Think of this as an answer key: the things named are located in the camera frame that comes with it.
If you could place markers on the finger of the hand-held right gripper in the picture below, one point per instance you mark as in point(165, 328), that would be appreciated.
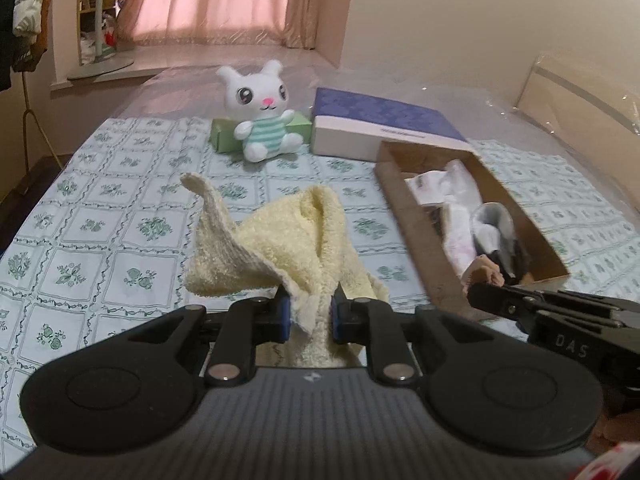
point(585, 304)
point(500, 302)

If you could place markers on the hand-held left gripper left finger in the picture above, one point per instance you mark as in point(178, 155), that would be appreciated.
point(272, 320)

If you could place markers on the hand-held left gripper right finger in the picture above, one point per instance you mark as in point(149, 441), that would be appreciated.
point(350, 320)

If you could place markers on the dark grey cloth mask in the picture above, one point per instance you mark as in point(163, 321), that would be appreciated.
point(492, 215)

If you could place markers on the yellow towel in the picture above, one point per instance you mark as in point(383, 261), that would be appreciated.
point(280, 230)

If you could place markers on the cardboard box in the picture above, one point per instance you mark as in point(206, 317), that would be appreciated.
point(415, 230)

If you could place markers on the white mesh cloth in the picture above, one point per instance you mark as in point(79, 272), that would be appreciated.
point(460, 180)

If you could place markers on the white sock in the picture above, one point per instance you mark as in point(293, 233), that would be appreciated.
point(425, 187)

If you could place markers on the person's right hand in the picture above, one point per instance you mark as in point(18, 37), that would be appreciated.
point(622, 427)

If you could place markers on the red white printed clothing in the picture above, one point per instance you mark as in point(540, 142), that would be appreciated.
point(605, 470)

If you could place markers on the green box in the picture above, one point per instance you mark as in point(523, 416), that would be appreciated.
point(225, 132)

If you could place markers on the purple white box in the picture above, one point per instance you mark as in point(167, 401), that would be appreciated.
point(380, 110)

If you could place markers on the wooden headboard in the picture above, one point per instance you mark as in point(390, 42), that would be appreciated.
point(575, 90)

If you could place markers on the plastic wrapped mattress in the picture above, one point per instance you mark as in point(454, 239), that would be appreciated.
point(450, 80)

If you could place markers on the white plush bunny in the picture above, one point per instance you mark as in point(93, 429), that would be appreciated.
point(250, 92)

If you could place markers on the pink curtain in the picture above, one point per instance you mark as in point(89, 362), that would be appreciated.
point(210, 0)

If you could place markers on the red white bag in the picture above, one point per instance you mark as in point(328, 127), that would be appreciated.
point(107, 32)

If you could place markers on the gold clothes rack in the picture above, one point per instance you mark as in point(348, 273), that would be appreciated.
point(25, 91)

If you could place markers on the brown jacket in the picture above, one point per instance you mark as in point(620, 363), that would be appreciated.
point(45, 45)

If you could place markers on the black down jacket white logo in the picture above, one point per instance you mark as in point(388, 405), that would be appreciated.
point(7, 35)

